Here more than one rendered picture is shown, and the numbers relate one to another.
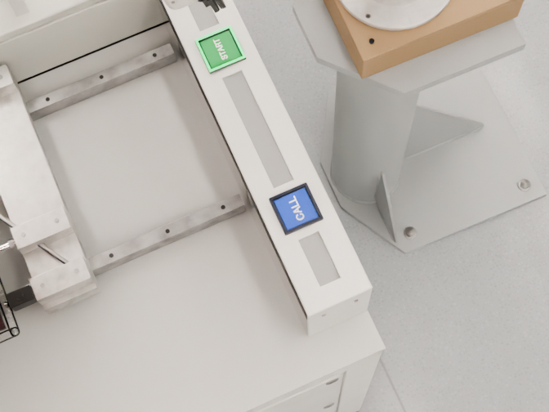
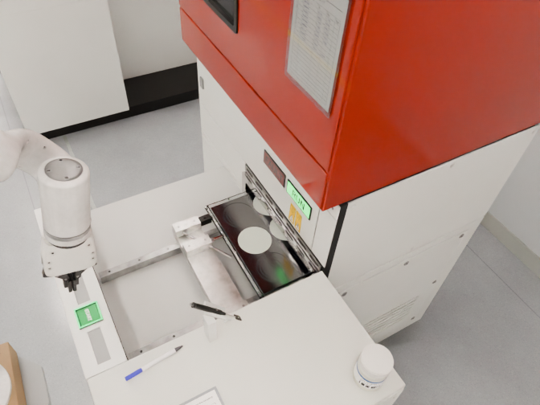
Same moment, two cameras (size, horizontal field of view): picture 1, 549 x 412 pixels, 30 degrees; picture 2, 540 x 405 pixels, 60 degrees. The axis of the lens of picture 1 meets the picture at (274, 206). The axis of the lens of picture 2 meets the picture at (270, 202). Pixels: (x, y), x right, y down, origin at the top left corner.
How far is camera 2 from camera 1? 1.34 m
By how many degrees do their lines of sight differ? 59
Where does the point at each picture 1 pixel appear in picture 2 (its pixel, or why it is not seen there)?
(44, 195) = (199, 264)
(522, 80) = not seen: outside the picture
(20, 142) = (214, 288)
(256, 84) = (70, 296)
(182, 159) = (131, 302)
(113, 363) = (169, 216)
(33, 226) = (200, 243)
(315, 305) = not seen: hidden behind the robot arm
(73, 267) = (180, 227)
